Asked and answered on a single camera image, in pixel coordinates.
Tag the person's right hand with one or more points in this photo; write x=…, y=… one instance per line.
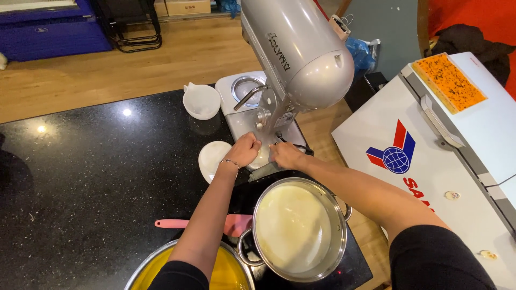
x=289, y=156

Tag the person's left hand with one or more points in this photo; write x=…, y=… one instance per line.
x=241, y=151

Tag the person's left fingers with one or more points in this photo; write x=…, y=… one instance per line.
x=254, y=145

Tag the person's right fingers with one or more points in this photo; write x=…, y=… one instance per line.
x=275, y=151

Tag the silver stand mixer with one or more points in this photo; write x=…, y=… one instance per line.
x=298, y=56

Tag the grey folded cloth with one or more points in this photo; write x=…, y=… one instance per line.
x=264, y=172

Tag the white round lid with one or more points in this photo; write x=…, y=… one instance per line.
x=213, y=160

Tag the white plastic measuring jug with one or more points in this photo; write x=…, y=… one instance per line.
x=201, y=101

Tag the creamy white liquid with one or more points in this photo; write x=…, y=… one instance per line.
x=292, y=227

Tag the pink silicone spatula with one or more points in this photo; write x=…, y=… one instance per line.
x=238, y=224

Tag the black box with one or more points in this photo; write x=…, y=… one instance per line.
x=365, y=92

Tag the steel mixing bowl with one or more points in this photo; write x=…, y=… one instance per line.
x=236, y=257

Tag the blue plastic bag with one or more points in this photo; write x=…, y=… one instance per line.
x=360, y=54

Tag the yellow liquid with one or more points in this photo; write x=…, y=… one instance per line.
x=234, y=274

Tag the black induction cooktop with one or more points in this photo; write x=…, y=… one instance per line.
x=354, y=266

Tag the cardboard carton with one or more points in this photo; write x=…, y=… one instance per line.
x=187, y=7

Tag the white chest freezer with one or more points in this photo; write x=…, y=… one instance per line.
x=435, y=153

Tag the small round white sticker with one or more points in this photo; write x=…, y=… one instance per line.
x=452, y=195
x=488, y=254

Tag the orange speckled sponge slab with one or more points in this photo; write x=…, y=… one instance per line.
x=449, y=82

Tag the black cloth heap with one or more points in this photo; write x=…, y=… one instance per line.
x=471, y=44

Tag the blue chest cabinet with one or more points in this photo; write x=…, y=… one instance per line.
x=48, y=30

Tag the black metal stool frame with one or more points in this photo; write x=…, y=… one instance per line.
x=133, y=28

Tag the orange chair with wooden frame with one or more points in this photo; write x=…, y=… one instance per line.
x=483, y=14

